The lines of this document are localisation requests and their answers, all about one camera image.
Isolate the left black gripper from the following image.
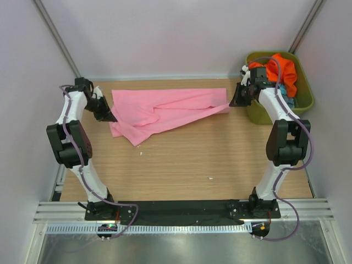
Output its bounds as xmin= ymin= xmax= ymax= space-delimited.
xmin=84 ymin=96 xmax=117 ymax=123

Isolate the pink t shirt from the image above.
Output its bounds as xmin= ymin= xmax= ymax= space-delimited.
xmin=109 ymin=88 xmax=229 ymax=146

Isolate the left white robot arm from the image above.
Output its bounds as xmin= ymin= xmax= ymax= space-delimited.
xmin=46 ymin=77 xmax=118 ymax=221

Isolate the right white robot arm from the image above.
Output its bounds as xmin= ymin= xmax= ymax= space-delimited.
xmin=229 ymin=65 xmax=311 ymax=219

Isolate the light blue t shirt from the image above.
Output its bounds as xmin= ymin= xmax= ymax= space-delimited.
xmin=278 ymin=84 xmax=287 ymax=96

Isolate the grey blue t shirt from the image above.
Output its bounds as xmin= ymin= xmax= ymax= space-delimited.
xmin=283 ymin=95 xmax=295 ymax=109

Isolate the orange t shirt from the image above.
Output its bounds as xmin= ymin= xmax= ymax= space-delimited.
xmin=249 ymin=53 xmax=298 ymax=98

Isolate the olive green plastic bin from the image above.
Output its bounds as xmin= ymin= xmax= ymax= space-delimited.
xmin=246 ymin=52 xmax=314 ymax=115

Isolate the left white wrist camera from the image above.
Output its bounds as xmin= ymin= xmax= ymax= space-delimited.
xmin=92 ymin=86 xmax=104 ymax=100

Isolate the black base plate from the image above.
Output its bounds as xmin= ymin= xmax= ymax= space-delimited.
xmin=78 ymin=200 xmax=281 ymax=227

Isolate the slotted cable duct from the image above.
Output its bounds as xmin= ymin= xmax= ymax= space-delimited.
xmin=46 ymin=223 xmax=252 ymax=235

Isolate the right aluminium corner post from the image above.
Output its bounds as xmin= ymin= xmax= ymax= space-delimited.
xmin=288 ymin=0 xmax=327 ymax=54

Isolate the aluminium corner post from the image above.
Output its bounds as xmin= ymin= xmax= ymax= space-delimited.
xmin=288 ymin=0 xmax=327 ymax=54
xmin=31 ymin=0 xmax=81 ymax=78

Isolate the aluminium front rail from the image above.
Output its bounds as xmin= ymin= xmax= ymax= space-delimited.
xmin=34 ymin=199 xmax=334 ymax=226

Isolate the left aluminium corner post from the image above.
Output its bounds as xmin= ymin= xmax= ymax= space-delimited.
xmin=31 ymin=0 xmax=81 ymax=78

